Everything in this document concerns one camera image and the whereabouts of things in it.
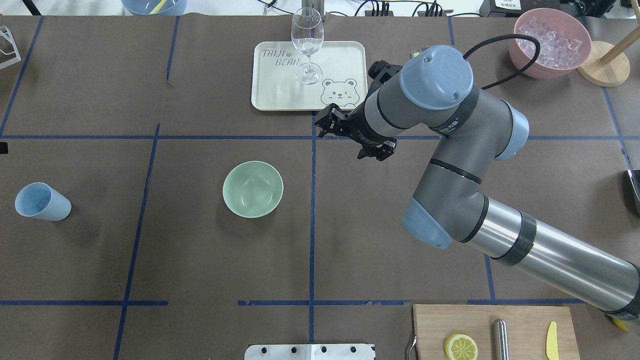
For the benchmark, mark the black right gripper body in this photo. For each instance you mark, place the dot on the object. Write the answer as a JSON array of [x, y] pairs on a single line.
[[359, 129]]

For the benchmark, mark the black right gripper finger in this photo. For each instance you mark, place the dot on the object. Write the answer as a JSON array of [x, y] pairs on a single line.
[[332, 121], [380, 151]]

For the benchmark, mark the green bowl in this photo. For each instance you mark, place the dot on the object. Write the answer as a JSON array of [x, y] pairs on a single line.
[[253, 189]]

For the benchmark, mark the light blue cup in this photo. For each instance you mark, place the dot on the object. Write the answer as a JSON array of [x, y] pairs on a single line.
[[40, 201]]

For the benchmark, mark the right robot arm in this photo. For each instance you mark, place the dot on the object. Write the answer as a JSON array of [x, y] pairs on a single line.
[[436, 88]]

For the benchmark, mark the pink bowl of ice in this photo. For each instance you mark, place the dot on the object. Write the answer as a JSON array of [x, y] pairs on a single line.
[[565, 42]]

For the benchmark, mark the blue bowl with fork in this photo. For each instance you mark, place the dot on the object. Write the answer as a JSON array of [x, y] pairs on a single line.
[[155, 7]]

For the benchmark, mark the metal ice scoop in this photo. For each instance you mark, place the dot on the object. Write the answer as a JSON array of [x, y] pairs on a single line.
[[630, 185]]

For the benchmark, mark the cream bear tray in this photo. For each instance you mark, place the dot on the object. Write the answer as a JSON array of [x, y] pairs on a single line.
[[275, 86]]

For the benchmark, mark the grey folded cloth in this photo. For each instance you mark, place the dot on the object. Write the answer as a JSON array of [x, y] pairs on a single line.
[[417, 54]]

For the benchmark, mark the clear wine glass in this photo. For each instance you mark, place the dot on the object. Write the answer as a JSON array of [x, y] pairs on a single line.
[[307, 36]]

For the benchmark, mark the lemon half slice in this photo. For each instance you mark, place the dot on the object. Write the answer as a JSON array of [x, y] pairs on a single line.
[[460, 346]]

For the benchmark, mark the wooden cutting board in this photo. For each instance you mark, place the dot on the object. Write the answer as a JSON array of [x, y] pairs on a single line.
[[526, 329]]

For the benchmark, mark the steel muddler black cap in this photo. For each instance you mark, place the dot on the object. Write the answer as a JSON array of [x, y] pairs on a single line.
[[500, 337]]

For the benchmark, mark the wooden stand round base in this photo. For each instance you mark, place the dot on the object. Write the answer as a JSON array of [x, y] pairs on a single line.
[[607, 65]]

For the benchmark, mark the yellow plastic knife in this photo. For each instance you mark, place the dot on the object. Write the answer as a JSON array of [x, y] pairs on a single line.
[[551, 341]]

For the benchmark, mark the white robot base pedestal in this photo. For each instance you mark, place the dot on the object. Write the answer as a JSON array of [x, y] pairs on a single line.
[[331, 351]]

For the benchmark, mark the white wire cup rack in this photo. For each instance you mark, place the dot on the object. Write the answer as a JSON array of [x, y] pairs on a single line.
[[9, 52]]

